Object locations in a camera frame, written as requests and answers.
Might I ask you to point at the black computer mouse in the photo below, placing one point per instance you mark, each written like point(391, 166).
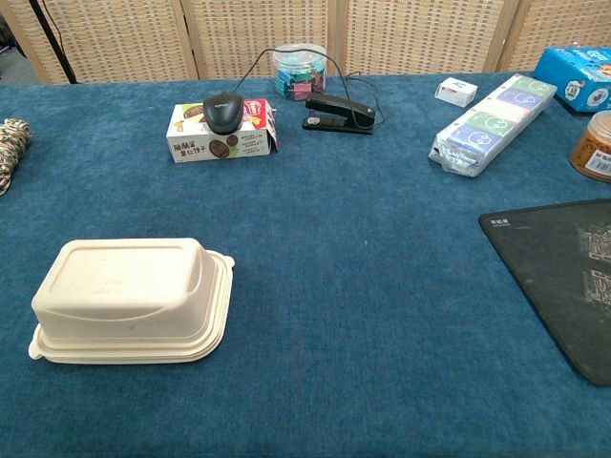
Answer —
point(223, 112)

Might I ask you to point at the black mouse pad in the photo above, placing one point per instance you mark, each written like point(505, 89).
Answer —
point(558, 267)

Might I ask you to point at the blue table cloth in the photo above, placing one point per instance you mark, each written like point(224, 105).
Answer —
point(334, 286)

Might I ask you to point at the black stapler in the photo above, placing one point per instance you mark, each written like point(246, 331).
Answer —
point(343, 112)

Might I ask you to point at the white cookie box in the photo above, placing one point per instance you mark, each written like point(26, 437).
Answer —
point(200, 145)

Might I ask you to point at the clear jar of binder clips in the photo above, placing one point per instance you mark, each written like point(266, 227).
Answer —
point(298, 76)

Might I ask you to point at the beige takeaway container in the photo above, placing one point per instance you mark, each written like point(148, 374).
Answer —
point(124, 296)

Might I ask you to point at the small white staples box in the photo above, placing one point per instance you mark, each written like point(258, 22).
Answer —
point(456, 93)

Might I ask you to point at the plastic-wrapped tissue packs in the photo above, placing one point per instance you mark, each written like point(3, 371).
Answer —
point(491, 124)

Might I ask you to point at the wicker folding screen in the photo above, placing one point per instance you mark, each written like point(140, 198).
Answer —
point(119, 38)

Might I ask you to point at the clear jar of rubber bands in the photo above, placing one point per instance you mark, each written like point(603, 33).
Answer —
point(594, 148)

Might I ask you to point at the blue cookie box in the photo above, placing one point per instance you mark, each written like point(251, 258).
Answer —
point(573, 76)

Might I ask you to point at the black tripod stand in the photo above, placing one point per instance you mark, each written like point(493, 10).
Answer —
point(50, 33)

